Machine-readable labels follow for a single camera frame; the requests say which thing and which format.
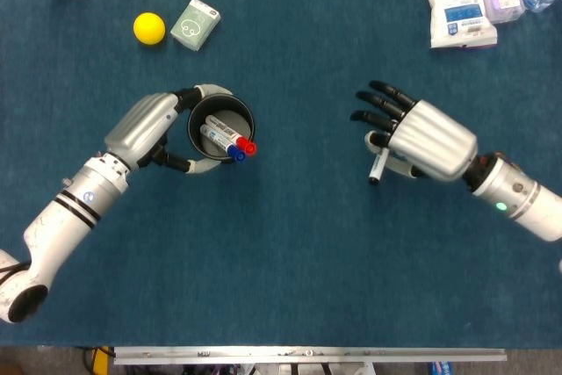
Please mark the yellow foam ball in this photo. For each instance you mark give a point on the yellow foam ball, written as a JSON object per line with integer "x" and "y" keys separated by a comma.
{"x": 149, "y": 29}

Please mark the red-capped white marker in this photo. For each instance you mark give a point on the red-capped white marker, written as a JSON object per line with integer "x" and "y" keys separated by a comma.
{"x": 224, "y": 128}

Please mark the aluminium rail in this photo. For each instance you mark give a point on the aluminium rail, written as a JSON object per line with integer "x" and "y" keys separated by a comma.
{"x": 307, "y": 354}

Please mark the black mesh pen holder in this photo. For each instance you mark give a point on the black mesh pen holder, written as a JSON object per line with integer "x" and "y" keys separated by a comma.
{"x": 194, "y": 129}

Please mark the yellow plastic object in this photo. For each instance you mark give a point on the yellow plastic object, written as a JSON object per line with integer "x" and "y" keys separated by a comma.
{"x": 102, "y": 359}

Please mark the black-capped white marker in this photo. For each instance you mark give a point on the black-capped white marker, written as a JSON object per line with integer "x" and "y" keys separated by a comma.
{"x": 377, "y": 170}

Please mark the blue table cloth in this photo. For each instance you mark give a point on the blue table cloth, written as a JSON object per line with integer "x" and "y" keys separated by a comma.
{"x": 281, "y": 261}

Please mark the blue-capped white marker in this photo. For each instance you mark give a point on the blue-capped white marker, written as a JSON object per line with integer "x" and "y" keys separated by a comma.
{"x": 215, "y": 137}

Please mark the green tissue pack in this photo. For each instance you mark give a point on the green tissue pack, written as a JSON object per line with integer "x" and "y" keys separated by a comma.
{"x": 195, "y": 24}

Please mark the blue printed packet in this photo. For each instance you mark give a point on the blue printed packet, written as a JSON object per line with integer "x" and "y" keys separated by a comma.
{"x": 440, "y": 369}

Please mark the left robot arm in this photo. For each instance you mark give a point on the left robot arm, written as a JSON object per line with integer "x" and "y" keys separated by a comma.
{"x": 66, "y": 217}

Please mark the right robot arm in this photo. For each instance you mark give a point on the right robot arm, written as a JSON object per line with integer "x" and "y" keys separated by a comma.
{"x": 518, "y": 199}

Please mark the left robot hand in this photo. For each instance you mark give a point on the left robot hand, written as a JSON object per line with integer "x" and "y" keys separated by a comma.
{"x": 140, "y": 124}

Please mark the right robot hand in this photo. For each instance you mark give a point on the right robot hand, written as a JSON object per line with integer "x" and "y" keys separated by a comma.
{"x": 434, "y": 142}

